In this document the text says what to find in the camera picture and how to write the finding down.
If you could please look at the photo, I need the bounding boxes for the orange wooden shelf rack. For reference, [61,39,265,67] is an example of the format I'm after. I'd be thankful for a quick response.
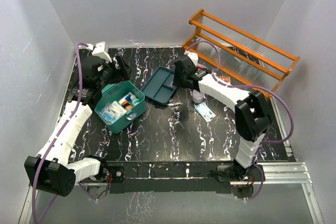
[183,9,300,92]

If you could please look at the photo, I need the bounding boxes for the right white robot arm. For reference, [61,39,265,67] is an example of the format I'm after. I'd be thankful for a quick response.
[173,56,271,180]

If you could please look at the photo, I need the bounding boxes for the blue white mask packet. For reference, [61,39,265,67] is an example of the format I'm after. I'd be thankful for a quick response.
[195,102,216,123]

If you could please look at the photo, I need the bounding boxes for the green medicine kit box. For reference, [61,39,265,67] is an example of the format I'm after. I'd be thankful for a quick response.
[95,81,146,134]

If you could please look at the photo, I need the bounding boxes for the orange spiral notepad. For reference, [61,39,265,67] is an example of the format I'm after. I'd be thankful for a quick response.
[218,76,230,84]

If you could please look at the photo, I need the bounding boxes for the blue white bandage roll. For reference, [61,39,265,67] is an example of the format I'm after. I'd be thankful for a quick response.
[118,92,133,104]

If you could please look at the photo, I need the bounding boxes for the black front base bar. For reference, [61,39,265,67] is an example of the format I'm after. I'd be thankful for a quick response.
[78,161,266,195]

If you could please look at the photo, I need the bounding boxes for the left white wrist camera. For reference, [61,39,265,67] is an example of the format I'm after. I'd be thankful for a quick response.
[86,41,112,63]

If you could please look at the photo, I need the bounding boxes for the orange cap medicine bottle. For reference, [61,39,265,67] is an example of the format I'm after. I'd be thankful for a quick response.
[122,100,133,111]

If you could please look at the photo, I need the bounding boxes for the blue white bandage packet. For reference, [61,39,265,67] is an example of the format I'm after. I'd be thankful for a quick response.
[99,101,127,125]

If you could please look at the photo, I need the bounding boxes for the aluminium frame rail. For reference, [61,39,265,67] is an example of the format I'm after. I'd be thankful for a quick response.
[18,162,324,224]

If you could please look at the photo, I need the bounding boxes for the clear round plastic jar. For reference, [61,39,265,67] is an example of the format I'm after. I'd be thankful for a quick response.
[192,90,204,104]

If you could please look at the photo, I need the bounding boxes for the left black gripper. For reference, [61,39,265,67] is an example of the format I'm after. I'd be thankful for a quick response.
[97,55,133,89]

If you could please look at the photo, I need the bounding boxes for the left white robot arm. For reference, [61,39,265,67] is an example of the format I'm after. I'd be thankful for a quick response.
[24,53,129,197]

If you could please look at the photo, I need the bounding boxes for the bagged tape roll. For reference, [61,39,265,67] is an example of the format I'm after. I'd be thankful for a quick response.
[170,82,177,88]

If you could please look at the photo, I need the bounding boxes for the white green medicine bottle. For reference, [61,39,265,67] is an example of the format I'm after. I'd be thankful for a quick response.
[130,95,140,106]

